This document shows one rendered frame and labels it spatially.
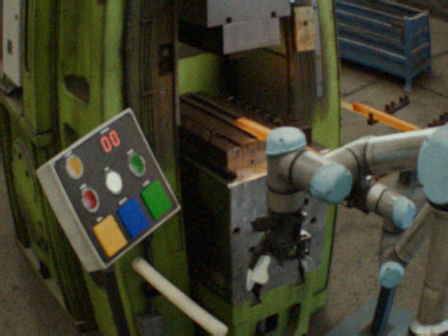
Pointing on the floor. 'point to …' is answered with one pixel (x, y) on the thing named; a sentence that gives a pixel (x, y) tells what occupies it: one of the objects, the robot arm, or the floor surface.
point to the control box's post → (115, 300)
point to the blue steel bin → (385, 36)
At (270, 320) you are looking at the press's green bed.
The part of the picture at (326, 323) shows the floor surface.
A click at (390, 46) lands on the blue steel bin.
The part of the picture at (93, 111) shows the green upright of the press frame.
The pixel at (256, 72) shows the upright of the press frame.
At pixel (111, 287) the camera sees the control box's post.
